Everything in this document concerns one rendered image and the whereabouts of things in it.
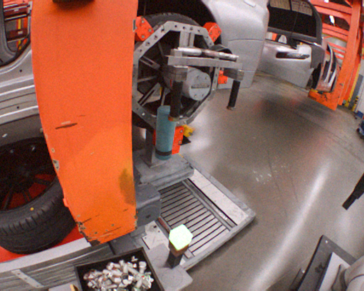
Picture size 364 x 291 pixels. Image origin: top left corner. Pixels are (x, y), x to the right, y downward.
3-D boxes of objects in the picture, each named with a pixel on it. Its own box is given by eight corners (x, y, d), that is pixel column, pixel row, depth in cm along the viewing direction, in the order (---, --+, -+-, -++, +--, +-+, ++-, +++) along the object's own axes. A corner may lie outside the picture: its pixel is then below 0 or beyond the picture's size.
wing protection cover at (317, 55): (308, 68, 283) (313, 45, 256) (321, 74, 264) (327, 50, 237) (298, 64, 244) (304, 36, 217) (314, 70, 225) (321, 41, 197)
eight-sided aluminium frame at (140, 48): (203, 116, 119) (218, 32, 90) (210, 119, 115) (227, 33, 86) (124, 132, 89) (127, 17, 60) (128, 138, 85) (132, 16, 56)
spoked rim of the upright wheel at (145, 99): (184, 26, 102) (107, 33, 78) (208, 27, 87) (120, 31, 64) (183, 94, 133) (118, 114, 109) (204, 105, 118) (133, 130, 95)
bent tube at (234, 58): (211, 56, 89) (214, 37, 84) (239, 63, 77) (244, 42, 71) (185, 53, 80) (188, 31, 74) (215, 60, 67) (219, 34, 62)
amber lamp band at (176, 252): (179, 240, 46) (180, 233, 44) (187, 250, 44) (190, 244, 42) (167, 247, 44) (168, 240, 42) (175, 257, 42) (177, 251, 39)
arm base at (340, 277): (359, 274, 47) (366, 270, 44) (350, 306, 34) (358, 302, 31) (341, 259, 58) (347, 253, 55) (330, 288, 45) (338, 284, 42)
